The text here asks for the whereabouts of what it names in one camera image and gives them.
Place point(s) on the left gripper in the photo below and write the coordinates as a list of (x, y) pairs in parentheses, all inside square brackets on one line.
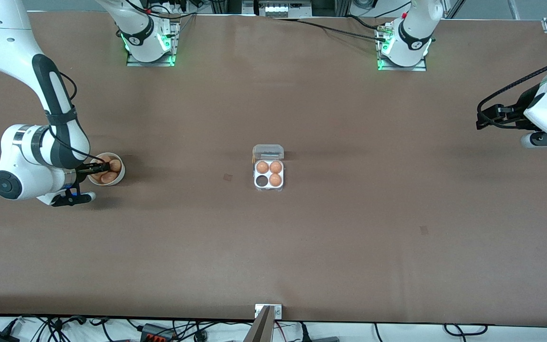
[(514, 116)]

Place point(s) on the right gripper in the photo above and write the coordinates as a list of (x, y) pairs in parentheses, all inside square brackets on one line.
[(82, 171)]

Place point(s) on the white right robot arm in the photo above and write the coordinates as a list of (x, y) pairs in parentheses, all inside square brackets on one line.
[(17, 161)]

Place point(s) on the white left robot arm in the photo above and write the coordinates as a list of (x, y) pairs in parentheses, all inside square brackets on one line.
[(411, 33)]

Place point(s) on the clear plastic egg box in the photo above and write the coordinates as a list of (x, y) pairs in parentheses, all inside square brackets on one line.
[(268, 152)]

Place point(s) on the flat black box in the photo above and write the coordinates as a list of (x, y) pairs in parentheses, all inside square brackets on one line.
[(325, 339)]

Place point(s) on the white round bowl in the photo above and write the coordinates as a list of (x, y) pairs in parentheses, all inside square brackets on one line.
[(121, 177)]

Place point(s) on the black orange power strip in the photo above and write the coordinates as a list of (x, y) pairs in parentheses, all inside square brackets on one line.
[(157, 335)]

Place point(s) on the white socket power strip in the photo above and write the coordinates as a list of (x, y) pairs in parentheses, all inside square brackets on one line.
[(276, 8)]

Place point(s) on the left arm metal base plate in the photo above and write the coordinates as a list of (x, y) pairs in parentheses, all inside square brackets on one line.
[(420, 68)]

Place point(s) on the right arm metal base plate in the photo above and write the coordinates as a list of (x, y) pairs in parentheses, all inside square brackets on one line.
[(133, 62)]

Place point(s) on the grey camera mount pole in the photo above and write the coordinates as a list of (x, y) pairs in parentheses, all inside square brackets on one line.
[(260, 330)]

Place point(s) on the small metal clamp bracket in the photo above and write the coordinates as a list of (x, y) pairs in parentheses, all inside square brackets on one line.
[(278, 311)]

